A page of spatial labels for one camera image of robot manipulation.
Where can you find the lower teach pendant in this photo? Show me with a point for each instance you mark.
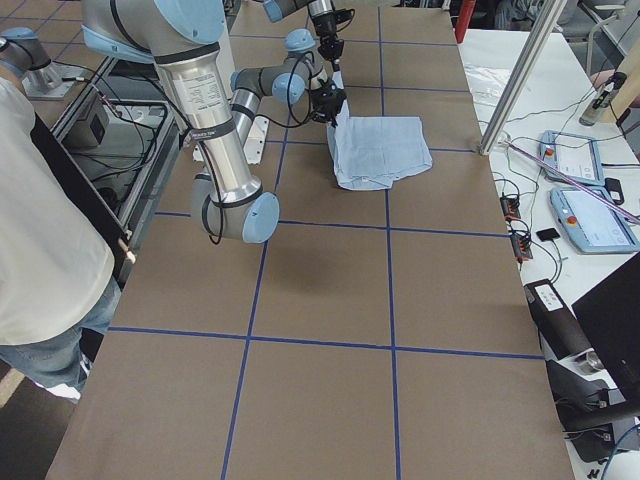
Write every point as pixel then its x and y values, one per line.
pixel 589 224

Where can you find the white pedestal column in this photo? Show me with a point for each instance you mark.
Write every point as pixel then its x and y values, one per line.
pixel 252 130

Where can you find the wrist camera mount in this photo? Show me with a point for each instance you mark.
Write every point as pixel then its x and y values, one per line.
pixel 342 16

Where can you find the reacher grabber stick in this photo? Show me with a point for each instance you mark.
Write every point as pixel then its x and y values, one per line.
pixel 567 179

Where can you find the aluminium frame post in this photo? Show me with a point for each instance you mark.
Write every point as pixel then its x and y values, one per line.
pixel 527 59

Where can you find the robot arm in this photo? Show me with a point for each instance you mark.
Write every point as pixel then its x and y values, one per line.
pixel 181 39
pixel 277 10

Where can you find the light blue button shirt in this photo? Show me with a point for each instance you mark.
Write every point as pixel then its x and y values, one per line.
pixel 371 153

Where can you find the small black device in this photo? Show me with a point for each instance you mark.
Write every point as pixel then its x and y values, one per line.
pixel 548 235

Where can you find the upper teach pendant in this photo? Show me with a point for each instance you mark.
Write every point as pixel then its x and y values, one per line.
pixel 574 155

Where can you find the red tube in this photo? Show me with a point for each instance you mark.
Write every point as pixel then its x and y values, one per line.
pixel 465 15

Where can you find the grey control box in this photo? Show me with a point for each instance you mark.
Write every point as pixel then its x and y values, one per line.
pixel 89 127

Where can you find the teach pendant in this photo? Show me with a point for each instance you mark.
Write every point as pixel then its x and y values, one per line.
pixel 574 155
pixel 589 224

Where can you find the spare robot base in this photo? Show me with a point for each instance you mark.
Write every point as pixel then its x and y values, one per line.
pixel 42 78

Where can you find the person in white shirt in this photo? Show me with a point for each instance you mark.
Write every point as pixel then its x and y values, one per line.
pixel 56 269

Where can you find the black monitor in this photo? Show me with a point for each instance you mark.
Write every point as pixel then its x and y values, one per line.
pixel 608 315

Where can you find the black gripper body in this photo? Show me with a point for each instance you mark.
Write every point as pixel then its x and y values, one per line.
pixel 331 47
pixel 326 103

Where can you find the orange circuit board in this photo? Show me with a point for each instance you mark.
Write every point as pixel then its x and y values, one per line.
pixel 521 245
pixel 510 208

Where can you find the black roll with label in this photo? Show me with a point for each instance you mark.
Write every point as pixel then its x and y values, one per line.
pixel 554 320

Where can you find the clear plastic bag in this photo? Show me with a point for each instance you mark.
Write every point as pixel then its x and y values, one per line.
pixel 486 84

